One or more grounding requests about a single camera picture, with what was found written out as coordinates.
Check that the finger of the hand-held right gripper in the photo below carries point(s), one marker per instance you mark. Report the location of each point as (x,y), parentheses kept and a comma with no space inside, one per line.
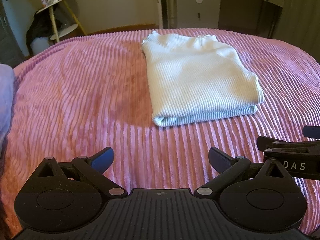
(287,144)
(312,132)

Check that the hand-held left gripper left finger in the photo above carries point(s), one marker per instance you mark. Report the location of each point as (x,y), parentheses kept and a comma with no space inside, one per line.
(103,158)

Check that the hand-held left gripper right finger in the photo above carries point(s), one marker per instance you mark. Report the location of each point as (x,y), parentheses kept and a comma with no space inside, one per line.
(219,160)

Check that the white ribbed sweater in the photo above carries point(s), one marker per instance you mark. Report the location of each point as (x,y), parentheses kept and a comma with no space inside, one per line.
(200,80)

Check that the pink ribbed blanket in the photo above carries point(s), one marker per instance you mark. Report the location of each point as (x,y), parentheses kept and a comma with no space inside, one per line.
(75,105)

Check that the grey-green curtain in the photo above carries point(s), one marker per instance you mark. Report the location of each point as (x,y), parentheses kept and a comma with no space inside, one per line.
(300,17)

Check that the purple pillow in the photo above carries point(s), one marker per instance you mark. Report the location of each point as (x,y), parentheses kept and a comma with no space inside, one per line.
(6,92)

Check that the white bin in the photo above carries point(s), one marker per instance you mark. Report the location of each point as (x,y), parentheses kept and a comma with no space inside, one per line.
(40,45)

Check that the dark cloth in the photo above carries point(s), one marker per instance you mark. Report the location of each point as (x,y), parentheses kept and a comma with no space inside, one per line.
(40,27)

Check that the dark door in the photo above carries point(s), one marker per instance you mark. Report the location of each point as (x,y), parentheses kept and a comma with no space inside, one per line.
(10,42)

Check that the grey drawer cabinet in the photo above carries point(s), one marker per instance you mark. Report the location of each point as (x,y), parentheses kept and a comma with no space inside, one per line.
(195,12)

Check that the round white side table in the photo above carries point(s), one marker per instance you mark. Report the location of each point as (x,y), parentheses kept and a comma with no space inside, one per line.
(60,2)

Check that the white tower fan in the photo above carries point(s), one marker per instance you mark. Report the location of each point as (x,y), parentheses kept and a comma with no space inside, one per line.
(162,2)

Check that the small purple box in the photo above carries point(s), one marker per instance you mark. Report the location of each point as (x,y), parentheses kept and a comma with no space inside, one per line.
(46,2)

